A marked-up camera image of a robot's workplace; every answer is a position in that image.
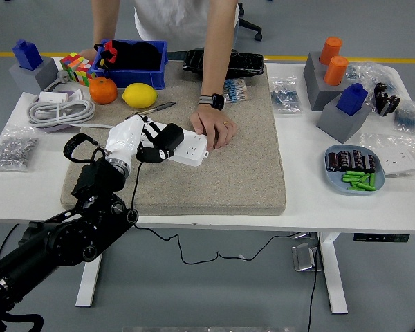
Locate person's right hand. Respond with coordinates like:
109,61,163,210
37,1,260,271
78,48,98,63

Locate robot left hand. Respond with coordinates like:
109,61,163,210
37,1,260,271
105,115,176,167

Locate person's left hand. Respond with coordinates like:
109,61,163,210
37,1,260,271
189,103,239,151

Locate white power strip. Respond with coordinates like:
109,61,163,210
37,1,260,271
138,120,210,167

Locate black plug with cord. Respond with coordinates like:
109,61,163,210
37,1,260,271
131,123,312,266

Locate puzzle cube with white faces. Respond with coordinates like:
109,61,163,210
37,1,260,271
74,60,97,87

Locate black wristwatch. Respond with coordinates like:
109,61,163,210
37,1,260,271
198,93,226,111

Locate orange fruit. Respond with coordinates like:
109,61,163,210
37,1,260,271
89,77,119,105

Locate bag of blue resistors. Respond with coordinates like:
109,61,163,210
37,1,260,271
223,77,252,104

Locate open white box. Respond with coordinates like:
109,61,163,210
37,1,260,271
65,88,86,103

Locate grey pen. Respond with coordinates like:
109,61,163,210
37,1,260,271
125,101,178,120

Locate yellow lemon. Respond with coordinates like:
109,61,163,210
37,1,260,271
122,82,159,107

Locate grey block holder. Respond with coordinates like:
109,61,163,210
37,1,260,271
8,56,60,94
316,100,373,145

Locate beige mat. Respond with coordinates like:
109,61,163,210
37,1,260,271
60,60,287,217

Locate small white box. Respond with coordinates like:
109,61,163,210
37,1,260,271
38,91,68,104

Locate blue plastic bin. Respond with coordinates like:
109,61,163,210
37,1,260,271
91,39,169,90

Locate blue bottle-shaped block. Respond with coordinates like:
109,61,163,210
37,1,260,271
12,39,44,71
335,82,369,117

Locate purple disc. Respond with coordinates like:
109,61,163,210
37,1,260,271
29,89,82,134

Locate black plastic tray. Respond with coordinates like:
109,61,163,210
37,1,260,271
182,49,266,80

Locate bag of blue components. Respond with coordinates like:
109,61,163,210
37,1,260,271
393,100,415,135
269,75,304,115

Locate person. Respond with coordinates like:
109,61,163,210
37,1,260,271
133,0,241,53

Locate bag of metal nuts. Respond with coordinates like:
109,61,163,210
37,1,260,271
0,126,41,172

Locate grey two-hole block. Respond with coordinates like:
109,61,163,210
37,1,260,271
303,51,359,112

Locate blue-grey plate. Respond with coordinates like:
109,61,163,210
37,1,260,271
324,144,387,197

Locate orange cylinder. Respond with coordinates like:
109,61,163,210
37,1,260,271
324,55,349,86
319,37,343,65

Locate white table leg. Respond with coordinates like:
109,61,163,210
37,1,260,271
75,226,109,308
320,232,349,315

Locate silver metal pedal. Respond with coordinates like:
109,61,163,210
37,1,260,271
291,242,322,273

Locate clear bag round socket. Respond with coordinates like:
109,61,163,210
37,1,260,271
359,133,415,181

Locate crumpled clear plastic bag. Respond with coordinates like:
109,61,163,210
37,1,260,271
345,61,402,101

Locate cluster of black capacitors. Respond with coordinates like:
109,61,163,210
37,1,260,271
373,82,402,117

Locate black table control panel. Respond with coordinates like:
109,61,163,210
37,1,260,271
353,234,411,243

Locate black pouch with red cord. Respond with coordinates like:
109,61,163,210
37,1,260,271
93,39,163,72

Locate coiled white power cable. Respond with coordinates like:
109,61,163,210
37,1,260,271
28,68,124,131

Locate white wall socket plate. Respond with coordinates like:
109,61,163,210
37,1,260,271
380,147,415,176

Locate black floor cable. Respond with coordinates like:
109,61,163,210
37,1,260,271
306,238,324,332

